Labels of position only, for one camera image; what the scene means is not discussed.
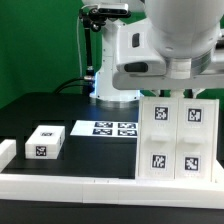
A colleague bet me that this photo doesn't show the white U-shaped border fence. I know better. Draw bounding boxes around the white U-shaped border fence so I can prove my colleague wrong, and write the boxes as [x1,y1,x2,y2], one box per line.
[0,139,224,209]

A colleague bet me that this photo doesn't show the white cabinet door panel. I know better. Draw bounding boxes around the white cabinet door panel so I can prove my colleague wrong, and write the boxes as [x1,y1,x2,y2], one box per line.
[175,99,219,182]

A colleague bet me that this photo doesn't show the white cabinet body box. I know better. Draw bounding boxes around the white cabinet body box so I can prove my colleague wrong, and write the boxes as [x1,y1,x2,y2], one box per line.
[136,97,219,182]

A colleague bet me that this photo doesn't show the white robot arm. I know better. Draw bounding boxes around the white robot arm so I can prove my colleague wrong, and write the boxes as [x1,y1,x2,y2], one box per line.
[82,0,224,100]

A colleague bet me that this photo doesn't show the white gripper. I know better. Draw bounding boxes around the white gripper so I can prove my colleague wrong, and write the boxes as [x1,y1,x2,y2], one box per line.
[112,49,224,99]

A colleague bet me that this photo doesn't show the grey overhead camera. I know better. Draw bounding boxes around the grey overhead camera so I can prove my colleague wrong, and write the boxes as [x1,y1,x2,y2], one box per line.
[90,3,130,18]

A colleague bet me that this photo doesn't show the white marker base plate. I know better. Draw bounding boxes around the white marker base plate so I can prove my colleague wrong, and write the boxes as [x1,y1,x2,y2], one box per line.
[71,120,138,138]

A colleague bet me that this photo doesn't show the black cables at base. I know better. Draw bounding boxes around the black cables at base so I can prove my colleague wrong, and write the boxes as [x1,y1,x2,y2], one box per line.
[53,75,95,94]

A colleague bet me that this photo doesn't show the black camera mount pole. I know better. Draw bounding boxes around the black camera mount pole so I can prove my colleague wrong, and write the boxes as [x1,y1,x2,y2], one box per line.
[79,5,106,76]

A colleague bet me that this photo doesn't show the white cabinet top block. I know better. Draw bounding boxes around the white cabinet top block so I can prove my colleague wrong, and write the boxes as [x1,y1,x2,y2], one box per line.
[25,125,65,159]

